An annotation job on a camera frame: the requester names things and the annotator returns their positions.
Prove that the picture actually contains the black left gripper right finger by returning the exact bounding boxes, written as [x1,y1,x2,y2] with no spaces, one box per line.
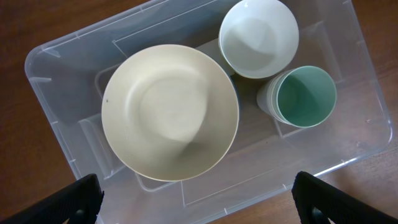
[292,171,397,224]

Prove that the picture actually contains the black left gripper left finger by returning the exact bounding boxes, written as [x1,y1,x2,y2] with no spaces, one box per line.
[1,174,104,224]

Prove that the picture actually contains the green plastic cup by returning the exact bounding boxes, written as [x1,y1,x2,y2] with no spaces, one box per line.
[274,65,337,128]

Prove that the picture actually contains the white plastic cup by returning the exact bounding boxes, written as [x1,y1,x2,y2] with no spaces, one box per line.
[266,73,285,123]

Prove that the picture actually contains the grey plastic cup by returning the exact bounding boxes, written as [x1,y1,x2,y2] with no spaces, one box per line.
[256,77,282,121]

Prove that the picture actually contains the beige plate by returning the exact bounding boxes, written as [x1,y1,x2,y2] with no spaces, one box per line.
[101,44,240,182]

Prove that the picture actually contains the white plastic bowl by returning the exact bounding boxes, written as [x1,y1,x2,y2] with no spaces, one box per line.
[218,0,299,79]

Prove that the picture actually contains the clear plastic storage bin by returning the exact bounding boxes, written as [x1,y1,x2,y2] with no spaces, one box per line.
[25,1,393,223]

